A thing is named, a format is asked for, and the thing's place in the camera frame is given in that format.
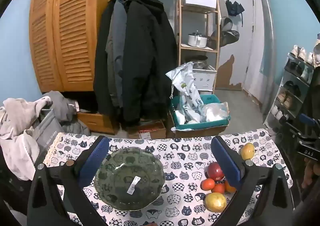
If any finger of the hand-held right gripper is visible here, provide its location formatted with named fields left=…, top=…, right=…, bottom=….
left=282, top=113, right=320, bottom=139

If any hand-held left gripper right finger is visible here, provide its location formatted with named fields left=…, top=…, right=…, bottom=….
left=211, top=136, right=298, bottom=226

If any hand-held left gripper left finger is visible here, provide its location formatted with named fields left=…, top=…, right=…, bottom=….
left=26, top=136, right=111, bottom=226

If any green glass bowl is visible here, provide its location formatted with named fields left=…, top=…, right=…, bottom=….
left=94, top=147, right=166, bottom=211

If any person's right hand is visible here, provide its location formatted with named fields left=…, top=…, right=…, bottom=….
left=302, top=158, right=318, bottom=189

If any wooden drawer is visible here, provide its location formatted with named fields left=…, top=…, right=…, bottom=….
left=76, top=111, right=118, bottom=135

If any white shoe rack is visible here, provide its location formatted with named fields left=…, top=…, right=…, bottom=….
left=264, top=52, right=315, bottom=136

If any large cardboard box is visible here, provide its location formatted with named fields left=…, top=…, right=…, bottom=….
left=168, top=112, right=230, bottom=139

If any cat print tablecloth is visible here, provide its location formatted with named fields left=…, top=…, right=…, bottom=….
left=42, top=128, right=293, bottom=226

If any clear plastic bag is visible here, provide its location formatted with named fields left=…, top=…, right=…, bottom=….
left=202, top=102, right=229, bottom=122

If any small cardboard box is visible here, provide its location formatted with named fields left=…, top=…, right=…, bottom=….
left=125, top=121, right=167, bottom=139

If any grey crumpled clothing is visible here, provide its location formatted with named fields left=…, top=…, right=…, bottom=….
left=42, top=91, right=92, bottom=135

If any teal plastic crate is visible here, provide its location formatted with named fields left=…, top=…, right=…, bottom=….
left=171, top=94, right=230, bottom=131

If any shoe rack with shoes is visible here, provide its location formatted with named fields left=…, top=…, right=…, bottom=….
left=271, top=44, right=320, bottom=121

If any white printed rice bag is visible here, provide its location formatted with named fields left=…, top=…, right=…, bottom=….
left=165, top=62, right=204, bottom=124

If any white patterned drawer box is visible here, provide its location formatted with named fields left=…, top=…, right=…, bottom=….
left=192, top=66, right=217, bottom=91

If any grey door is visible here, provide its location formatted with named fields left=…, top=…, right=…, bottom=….
left=225, top=0, right=265, bottom=102

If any metal steamer pot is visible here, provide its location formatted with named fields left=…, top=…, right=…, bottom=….
left=191, top=55, right=208, bottom=69

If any grey hanging bag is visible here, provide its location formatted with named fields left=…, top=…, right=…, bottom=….
left=220, top=17, right=240, bottom=47

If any black hooded coat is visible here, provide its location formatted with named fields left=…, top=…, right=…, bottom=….
left=94, top=0, right=178, bottom=126

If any grey jacket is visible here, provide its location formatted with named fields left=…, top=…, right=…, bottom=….
left=105, top=0, right=128, bottom=109

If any wooden louvered wardrobe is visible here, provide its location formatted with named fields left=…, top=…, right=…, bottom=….
left=29, top=0, right=113, bottom=92

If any dark blue umbrella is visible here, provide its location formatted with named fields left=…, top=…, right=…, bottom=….
left=225, top=1, right=245, bottom=16

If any wooden shelf rack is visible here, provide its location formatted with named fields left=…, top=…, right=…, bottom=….
left=177, top=0, right=222, bottom=94

